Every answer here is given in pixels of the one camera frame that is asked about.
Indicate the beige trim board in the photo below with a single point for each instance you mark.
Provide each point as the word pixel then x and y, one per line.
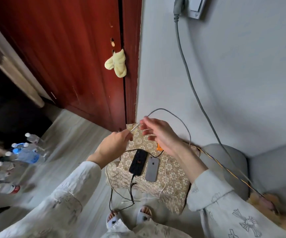
pixel 16 74

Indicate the dark furniture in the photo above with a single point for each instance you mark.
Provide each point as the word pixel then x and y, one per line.
pixel 11 116

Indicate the person's right hand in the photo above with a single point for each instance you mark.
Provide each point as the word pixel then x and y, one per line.
pixel 164 135

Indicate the person's left forearm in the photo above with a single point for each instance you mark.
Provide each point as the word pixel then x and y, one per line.
pixel 56 198

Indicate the person's right thumb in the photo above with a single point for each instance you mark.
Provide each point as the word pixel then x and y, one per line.
pixel 146 128

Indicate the yellow cloth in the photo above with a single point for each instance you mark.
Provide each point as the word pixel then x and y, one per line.
pixel 119 64

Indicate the grey power plug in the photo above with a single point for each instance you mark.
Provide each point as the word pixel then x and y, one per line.
pixel 179 6

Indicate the person's left fingers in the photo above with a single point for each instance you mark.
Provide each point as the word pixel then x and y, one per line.
pixel 128 136

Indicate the cluster of plastic bottles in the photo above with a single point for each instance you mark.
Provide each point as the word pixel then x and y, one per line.
pixel 26 154

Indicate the person's right forearm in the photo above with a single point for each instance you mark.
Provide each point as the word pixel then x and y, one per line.
pixel 222 200

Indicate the white patterned garment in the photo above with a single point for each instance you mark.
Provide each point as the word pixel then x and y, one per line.
pixel 145 230

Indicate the white wall socket plate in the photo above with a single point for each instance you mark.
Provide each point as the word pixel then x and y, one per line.
pixel 197 8

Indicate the grey sofa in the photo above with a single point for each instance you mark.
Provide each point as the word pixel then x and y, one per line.
pixel 232 161

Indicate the grey slipper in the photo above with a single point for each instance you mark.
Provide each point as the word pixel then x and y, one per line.
pixel 114 219
pixel 144 214

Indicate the red wooden door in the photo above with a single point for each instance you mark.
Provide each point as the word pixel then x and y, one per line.
pixel 66 47

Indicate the black smartphone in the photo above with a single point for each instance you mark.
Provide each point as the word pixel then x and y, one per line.
pixel 138 162

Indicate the beige patterned covered stool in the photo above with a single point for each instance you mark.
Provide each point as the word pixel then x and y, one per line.
pixel 177 180

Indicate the red wooden door frame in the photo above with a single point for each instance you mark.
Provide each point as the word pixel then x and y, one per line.
pixel 132 47

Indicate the small orange object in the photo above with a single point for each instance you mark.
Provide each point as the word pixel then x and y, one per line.
pixel 160 147

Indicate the silver grey smartphone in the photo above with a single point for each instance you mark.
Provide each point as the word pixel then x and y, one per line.
pixel 152 169

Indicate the tan fluffy cushion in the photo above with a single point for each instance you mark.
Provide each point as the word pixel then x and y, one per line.
pixel 264 205

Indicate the person's left hand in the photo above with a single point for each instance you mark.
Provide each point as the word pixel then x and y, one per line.
pixel 112 146

